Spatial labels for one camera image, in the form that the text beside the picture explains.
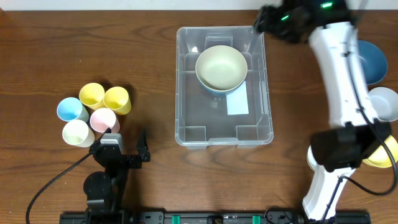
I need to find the light blue cup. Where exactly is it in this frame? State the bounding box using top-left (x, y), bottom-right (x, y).
top-left (57, 97), bottom-right (89, 122)

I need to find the pink cup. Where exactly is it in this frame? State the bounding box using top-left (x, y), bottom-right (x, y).
top-left (90, 108), bottom-right (120, 133)

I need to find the dark blue bowl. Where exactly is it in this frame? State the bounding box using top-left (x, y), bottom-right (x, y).
top-left (358, 40), bottom-right (388, 85)
top-left (200, 81), bottom-right (246, 96)

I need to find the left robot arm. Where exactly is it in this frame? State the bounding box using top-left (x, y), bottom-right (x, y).
top-left (83, 128), bottom-right (150, 212)

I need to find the yellow cup left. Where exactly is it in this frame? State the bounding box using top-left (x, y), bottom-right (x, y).
top-left (79, 83), bottom-right (105, 110)

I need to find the yellow cup right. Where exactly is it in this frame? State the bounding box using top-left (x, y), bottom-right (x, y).
top-left (103, 86), bottom-right (132, 115)

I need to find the yellow bowl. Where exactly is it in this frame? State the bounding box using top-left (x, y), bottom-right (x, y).
top-left (363, 136), bottom-right (398, 168)

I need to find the white bowl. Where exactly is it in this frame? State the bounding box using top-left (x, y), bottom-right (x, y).
top-left (307, 146), bottom-right (317, 171)

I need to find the light grey bowl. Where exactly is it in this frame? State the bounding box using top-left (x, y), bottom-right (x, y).
top-left (369, 87), bottom-right (398, 122)

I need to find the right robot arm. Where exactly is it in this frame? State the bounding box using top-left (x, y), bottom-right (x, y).
top-left (253, 1), bottom-right (392, 223)

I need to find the clear plastic storage bin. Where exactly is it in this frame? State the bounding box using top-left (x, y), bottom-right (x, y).
top-left (175, 26), bottom-right (274, 149)

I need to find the beige bowl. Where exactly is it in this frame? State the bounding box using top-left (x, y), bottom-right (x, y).
top-left (195, 45), bottom-right (248, 91)

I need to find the yellow cup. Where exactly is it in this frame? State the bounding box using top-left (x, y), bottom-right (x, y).
top-left (79, 83), bottom-right (105, 110)
top-left (103, 86), bottom-right (132, 115)

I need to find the cream white cup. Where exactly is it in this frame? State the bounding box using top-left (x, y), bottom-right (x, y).
top-left (62, 119), bottom-right (95, 147)

